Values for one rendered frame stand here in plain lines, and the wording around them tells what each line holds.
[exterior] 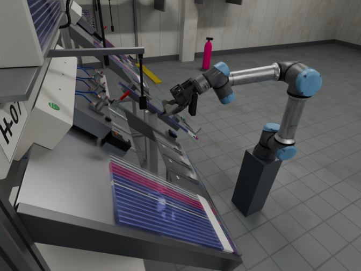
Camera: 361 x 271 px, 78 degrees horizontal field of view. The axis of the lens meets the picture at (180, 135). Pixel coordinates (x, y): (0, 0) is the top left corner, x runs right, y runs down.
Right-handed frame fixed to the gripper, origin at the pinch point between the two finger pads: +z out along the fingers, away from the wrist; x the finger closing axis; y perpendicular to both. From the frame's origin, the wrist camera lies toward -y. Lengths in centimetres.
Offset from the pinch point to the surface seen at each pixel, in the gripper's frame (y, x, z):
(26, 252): 36, 63, 25
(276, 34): -281, -433, -336
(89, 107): 32.5, 23.1, 14.5
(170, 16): -75, -384, -96
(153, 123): -19.3, -27.7, 10.3
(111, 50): 42.4, 26.1, -1.3
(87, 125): 30.7, 28.0, 16.9
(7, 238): 41, 64, 22
